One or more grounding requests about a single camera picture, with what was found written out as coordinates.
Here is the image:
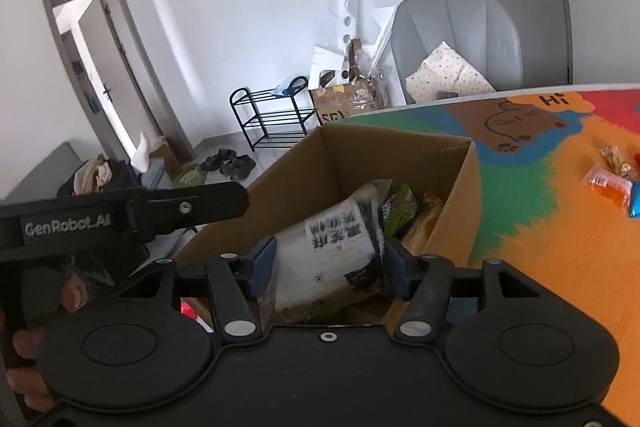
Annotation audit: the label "green snack pack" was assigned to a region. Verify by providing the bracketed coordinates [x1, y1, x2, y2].
[382, 182, 418, 237]

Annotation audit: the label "white black-label snack pack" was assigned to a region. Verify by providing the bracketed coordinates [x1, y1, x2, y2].
[274, 179, 392, 323]

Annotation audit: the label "pink wafer snack pack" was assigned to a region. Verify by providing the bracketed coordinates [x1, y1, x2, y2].
[582, 164, 632, 209]

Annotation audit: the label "blue snack packet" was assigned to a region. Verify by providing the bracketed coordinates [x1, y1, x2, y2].
[628, 181, 640, 219]

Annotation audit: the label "beige nougat bar wrapper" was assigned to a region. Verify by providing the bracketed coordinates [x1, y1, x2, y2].
[599, 145, 637, 180]

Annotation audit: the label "orange cracker pack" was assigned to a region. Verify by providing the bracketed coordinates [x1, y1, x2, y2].
[400, 192, 444, 256]

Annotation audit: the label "person's left hand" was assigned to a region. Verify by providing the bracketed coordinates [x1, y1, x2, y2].
[6, 274, 88, 413]

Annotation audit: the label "grey sofa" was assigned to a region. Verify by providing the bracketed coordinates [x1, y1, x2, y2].
[0, 140, 177, 208]

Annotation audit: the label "clothes pile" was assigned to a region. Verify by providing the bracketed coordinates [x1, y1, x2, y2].
[56, 154, 140, 197]

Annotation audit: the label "green floor mat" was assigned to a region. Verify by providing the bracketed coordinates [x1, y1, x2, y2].
[172, 165, 207, 188]

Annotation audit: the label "black slippers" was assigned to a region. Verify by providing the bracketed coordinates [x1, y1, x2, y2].
[200, 148, 256, 181]

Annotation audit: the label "colourful cat table mat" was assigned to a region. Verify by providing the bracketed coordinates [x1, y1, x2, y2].
[333, 89, 639, 424]

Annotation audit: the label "brown cardboard box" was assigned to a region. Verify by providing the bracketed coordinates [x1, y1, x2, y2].
[174, 124, 482, 267]

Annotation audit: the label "black shoe rack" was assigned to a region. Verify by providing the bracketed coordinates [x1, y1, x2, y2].
[229, 76, 317, 152]

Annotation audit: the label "dotted cushion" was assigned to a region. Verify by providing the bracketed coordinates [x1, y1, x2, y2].
[405, 41, 495, 103]

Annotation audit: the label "open doorway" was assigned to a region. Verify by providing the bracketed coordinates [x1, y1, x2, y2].
[42, 0, 194, 162]

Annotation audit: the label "grey upholstered chair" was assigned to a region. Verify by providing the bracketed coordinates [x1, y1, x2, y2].
[390, 0, 524, 104]

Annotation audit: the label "white perforated board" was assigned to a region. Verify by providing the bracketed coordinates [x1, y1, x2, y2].
[309, 0, 397, 89]

